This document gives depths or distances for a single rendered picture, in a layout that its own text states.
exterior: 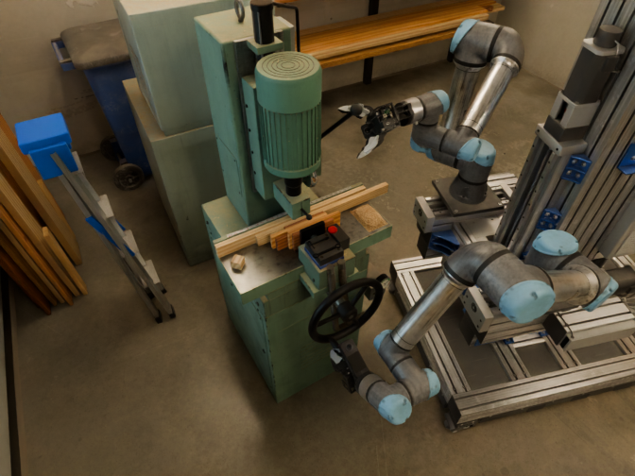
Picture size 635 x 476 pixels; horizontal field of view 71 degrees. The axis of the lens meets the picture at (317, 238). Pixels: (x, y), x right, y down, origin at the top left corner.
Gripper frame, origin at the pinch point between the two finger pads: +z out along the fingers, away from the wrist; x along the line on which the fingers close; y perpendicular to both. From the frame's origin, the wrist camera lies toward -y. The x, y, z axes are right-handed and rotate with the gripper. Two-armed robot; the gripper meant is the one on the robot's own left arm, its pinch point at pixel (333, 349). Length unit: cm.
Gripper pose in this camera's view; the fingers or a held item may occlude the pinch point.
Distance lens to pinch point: 149.7
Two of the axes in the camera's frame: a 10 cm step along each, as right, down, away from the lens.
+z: -4.5, -2.0, 8.7
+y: 2.5, 9.1, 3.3
